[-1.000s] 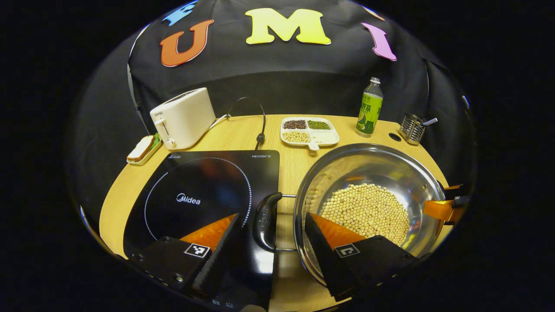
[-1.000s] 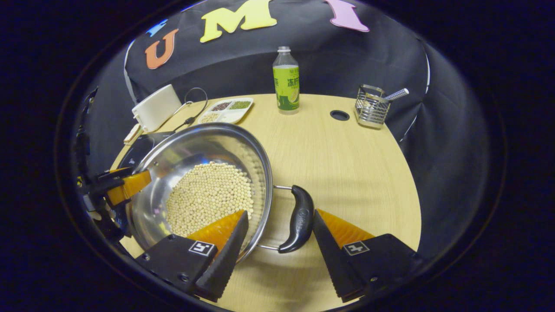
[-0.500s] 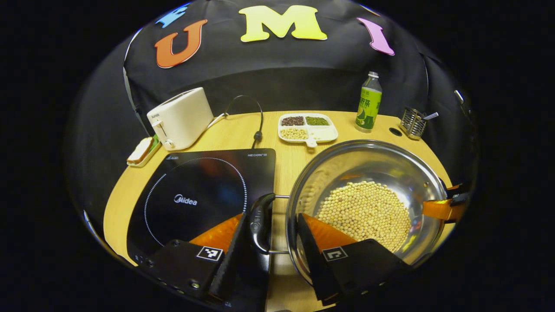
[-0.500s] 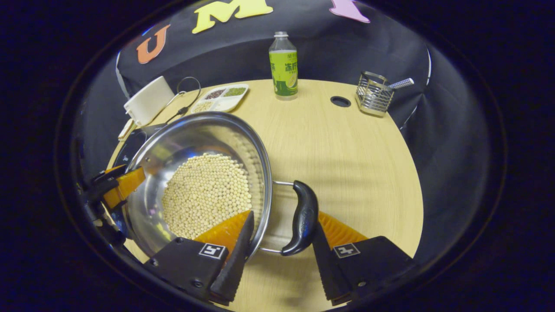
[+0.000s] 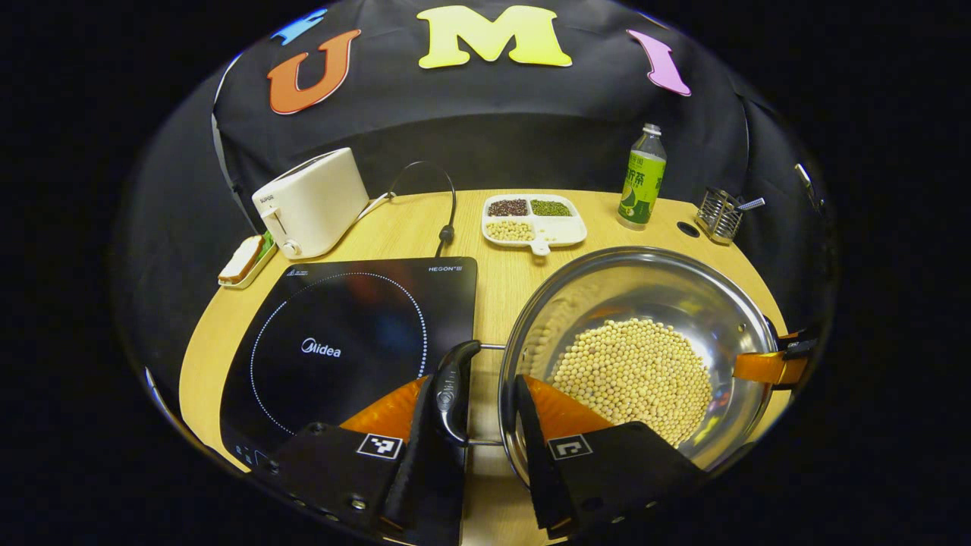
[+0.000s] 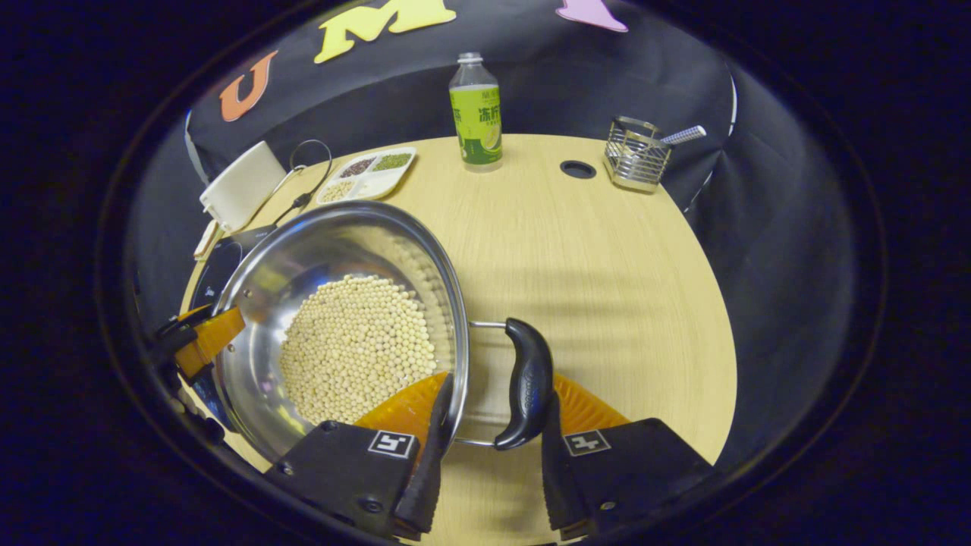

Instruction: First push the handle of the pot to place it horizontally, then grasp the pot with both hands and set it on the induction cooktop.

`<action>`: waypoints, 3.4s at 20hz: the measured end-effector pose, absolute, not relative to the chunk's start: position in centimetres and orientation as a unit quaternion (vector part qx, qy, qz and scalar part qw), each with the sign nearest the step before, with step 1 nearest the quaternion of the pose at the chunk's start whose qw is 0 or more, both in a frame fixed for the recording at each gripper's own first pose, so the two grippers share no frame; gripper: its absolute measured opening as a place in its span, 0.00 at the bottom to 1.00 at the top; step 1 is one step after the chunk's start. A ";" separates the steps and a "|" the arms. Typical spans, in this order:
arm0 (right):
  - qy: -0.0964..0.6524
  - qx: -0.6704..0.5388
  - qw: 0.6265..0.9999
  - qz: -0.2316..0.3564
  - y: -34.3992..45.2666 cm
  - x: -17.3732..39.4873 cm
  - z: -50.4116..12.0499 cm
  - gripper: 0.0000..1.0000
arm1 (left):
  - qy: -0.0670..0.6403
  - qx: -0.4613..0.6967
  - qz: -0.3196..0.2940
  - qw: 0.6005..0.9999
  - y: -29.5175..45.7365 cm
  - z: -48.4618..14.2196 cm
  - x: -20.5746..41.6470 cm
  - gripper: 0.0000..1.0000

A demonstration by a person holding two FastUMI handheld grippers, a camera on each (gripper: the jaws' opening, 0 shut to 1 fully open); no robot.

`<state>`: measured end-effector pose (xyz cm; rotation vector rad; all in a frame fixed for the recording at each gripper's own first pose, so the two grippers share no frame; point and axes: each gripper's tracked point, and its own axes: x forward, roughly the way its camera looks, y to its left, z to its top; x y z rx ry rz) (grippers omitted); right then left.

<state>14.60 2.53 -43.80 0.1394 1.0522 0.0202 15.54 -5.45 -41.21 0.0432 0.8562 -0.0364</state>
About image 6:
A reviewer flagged green label drink bottle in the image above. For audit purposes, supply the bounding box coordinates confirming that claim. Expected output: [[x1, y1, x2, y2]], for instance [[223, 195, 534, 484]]
[[449, 52, 504, 173]]

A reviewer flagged stainless steel pot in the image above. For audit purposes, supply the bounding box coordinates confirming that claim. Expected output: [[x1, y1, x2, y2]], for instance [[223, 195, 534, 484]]
[[211, 200, 555, 463]]

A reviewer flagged white divided bean tray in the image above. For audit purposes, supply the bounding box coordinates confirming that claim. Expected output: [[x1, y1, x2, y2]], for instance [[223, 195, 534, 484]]
[[316, 146, 417, 206]]

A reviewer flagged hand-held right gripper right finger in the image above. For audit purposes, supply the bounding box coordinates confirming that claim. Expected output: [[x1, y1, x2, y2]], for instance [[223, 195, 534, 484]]
[[540, 372, 718, 541]]

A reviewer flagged wire mesh cutlery holder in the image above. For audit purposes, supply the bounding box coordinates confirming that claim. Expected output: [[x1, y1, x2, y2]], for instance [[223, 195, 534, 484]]
[[604, 116, 672, 193]]

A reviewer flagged black induction cooktop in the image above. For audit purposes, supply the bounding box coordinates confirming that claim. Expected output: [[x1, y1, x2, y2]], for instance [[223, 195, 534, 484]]
[[186, 224, 278, 433]]

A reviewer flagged plate with bread slice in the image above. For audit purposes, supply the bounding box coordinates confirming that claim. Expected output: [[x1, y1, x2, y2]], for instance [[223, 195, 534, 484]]
[[193, 220, 222, 261]]

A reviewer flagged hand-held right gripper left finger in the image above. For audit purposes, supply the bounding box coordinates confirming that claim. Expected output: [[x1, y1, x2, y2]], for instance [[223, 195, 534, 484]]
[[266, 372, 456, 541]]

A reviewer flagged pile of soybeans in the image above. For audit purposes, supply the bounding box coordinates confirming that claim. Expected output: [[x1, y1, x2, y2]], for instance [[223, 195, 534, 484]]
[[278, 275, 438, 425]]

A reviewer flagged white toaster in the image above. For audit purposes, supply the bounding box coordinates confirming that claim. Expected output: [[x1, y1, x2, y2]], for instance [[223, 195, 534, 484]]
[[200, 140, 288, 233]]

